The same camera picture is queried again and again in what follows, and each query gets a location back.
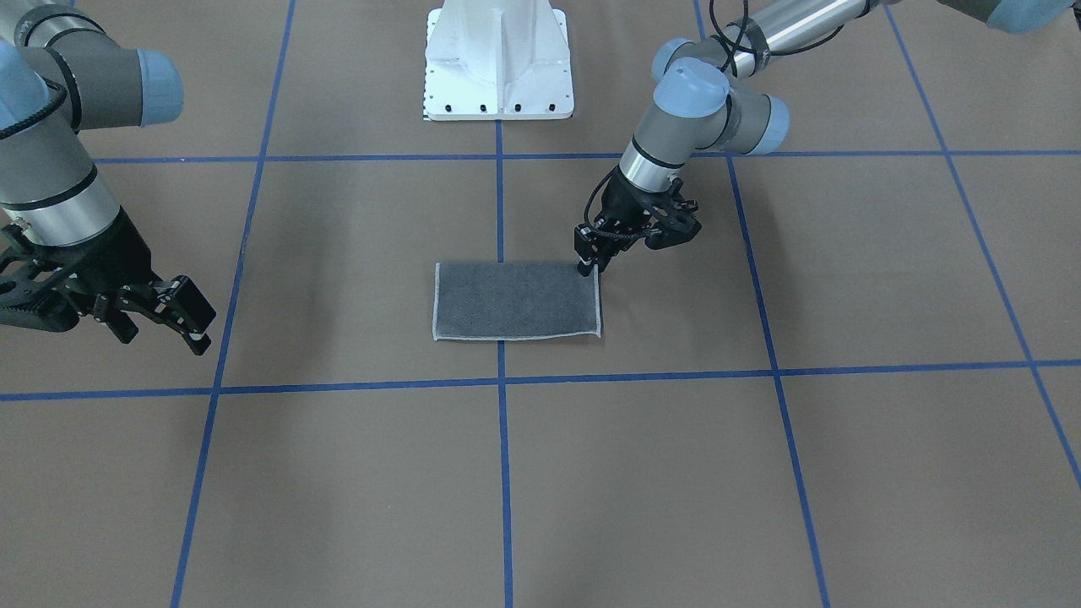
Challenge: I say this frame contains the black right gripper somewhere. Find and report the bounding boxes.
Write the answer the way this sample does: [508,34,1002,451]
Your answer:
[14,210,216,356]

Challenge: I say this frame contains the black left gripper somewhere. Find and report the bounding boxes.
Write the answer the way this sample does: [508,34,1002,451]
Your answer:
[574,169,676,277]

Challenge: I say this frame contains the pink towel with grey back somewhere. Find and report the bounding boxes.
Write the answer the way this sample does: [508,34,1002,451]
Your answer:
[432,263,603,341]

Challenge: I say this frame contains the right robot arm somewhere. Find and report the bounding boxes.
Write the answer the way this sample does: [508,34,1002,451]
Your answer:
[1,1,216,356]

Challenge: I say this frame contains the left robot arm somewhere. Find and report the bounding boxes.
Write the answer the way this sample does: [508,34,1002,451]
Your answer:
[574,1,877,277]

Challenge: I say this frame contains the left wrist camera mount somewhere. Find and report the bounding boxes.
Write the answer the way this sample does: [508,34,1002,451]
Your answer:
[644,186,702,250]

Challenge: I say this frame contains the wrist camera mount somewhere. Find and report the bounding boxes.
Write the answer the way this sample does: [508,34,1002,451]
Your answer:
[1,220,79,334]
[644,186,702,250]

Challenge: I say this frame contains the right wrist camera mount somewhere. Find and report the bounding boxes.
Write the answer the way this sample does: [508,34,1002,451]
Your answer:
[1,220,79,334]

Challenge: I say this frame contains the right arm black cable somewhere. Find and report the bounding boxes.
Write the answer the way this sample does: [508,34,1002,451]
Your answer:
[0,76,68,140]

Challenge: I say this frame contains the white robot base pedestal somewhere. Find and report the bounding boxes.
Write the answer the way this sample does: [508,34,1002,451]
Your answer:
[422,1,575,121]

